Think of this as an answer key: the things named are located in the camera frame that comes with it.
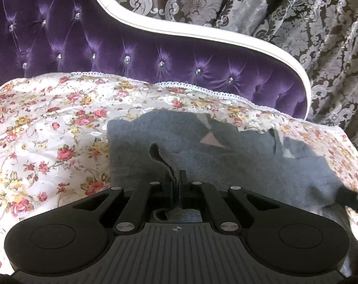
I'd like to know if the grey argyle knit sweater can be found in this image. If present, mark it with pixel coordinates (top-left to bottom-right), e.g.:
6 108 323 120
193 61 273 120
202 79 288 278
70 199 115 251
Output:
107 110 349 225

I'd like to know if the floral bed cover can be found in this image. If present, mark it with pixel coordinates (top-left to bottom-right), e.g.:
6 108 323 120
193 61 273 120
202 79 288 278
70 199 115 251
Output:
0 72 358 274

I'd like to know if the brown damask curtain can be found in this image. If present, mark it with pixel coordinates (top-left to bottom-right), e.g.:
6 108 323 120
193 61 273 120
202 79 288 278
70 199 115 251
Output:
116 0 358 150

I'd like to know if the purple tufted chaise sofa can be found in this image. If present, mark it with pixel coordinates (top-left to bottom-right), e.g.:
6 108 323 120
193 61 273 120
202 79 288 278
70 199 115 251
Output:
0 0 311 118

